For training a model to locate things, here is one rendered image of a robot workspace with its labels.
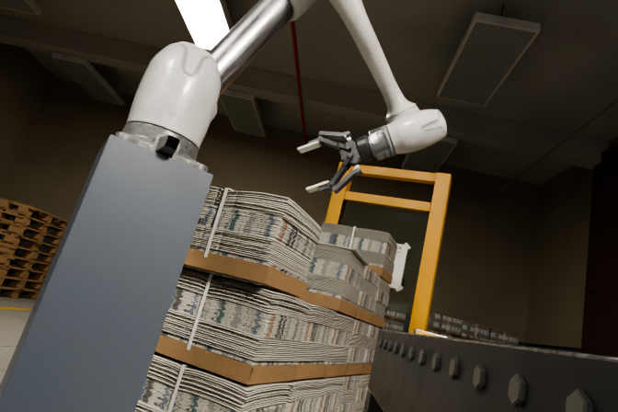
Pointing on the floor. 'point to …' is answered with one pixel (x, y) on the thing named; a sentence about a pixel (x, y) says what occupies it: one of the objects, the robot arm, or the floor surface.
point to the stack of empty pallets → (24, 216)
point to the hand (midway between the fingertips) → (306, 168)
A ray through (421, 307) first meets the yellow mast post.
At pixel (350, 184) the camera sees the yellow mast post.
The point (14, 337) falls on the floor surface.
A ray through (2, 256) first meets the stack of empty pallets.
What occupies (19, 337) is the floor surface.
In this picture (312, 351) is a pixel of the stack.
